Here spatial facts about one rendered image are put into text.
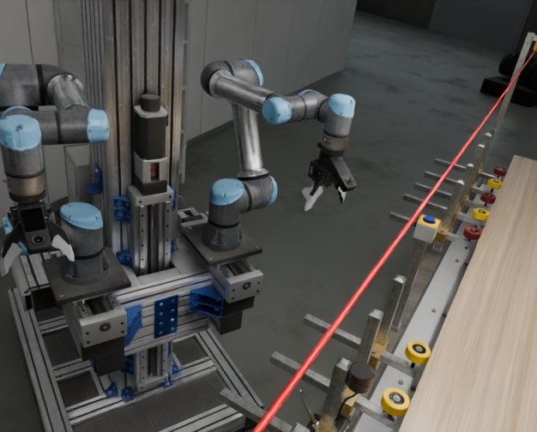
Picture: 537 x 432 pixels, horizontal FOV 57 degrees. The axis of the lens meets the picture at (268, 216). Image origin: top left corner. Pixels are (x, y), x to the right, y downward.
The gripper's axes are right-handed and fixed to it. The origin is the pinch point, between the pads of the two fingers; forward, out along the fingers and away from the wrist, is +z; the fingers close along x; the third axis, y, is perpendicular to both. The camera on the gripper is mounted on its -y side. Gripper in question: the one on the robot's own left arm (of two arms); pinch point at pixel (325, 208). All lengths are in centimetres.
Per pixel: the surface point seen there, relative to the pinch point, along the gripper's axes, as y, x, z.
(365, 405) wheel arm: -38, 3, 49
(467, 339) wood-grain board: -38, -45, 42
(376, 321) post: -32.5, 2.3, 19.7
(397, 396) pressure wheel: -45, -2, 41
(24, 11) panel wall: 250, 43, -13
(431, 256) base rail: 23, -103, 62
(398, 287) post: -20.9, -19.9, 22.9
